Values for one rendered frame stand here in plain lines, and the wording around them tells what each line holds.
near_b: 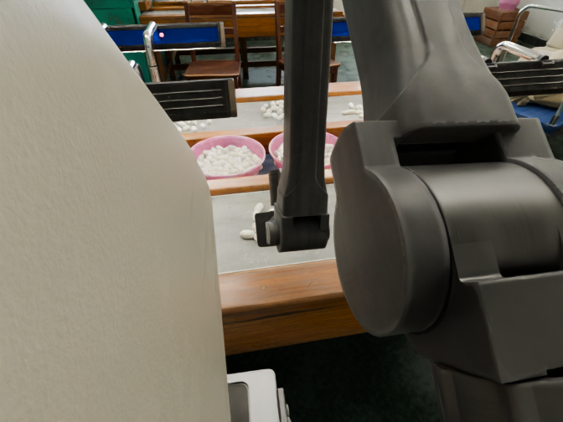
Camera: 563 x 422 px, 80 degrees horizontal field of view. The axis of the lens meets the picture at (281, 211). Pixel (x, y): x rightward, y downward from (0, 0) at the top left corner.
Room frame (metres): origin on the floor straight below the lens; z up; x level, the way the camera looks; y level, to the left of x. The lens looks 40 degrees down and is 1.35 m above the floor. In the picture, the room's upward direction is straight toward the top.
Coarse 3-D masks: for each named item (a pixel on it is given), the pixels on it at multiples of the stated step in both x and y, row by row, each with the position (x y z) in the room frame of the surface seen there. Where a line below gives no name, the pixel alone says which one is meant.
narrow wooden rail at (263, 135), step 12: (360, 120) 1.25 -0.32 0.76; (192, 132) 1.15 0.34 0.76; (204, 132) 1.15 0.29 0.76; (216, 132) 1.15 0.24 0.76; (228, 132) 1.15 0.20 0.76; (240, 132) 1.15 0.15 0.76; (252, 132) 1.15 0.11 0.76; (264, 132) 1.15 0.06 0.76; (276, 132) 1.15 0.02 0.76; (336, 132) 1.19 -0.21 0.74; (192, 144) 1.10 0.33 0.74; (216, 144) 1.11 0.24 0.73; (264, 144) 1.14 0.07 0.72
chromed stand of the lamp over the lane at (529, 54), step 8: (496, 48) 0.99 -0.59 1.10; (504, 48) 0.96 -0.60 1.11; (512, 48) 0.94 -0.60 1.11; (520, 48) 0.92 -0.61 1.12; (496, 56) 0.99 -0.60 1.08; (520, 56) 0.90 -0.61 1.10; (528, 56) 0.88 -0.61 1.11; (536, 56) 0.86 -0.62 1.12; (544, 56) 0.84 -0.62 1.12; (496, 64) 0.81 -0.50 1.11; (544, 64) 0.82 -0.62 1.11; (552, 64) 0.83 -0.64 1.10
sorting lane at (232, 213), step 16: (256, 192) 0.81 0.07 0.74; (224, 208) 0.73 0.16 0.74; (240, 208) 0.73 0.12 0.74; (224, 224) 0.66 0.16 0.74; (240, 224) 0.66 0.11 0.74; (224, 240) 0.60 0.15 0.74; (240, 240) 0.60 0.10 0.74; (224, 256) 0.55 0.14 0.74; (240, 256) 0.55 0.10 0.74; (256, 256) 0.55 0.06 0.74; (272, 256) 0.55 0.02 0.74; (288, 256) 0.55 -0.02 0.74; (304, 256) 0.55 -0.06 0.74; (320, 256) 0.55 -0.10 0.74; (224, 272) 0.50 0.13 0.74
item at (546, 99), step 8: (552, 56) 2.91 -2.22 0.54; (560, 56) 2.86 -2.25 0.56; (520, 96) 2.78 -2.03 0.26; (528, 96) 2.72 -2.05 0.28; (536, 96) 2.69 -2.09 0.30; (544, 96) 2.65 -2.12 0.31; (552, 96) 2.61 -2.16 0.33; (560, 96) 2.58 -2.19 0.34; (520, 104) 2.67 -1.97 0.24; (544, 104) 2.67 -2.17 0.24; (552, 104) 2.60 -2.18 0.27
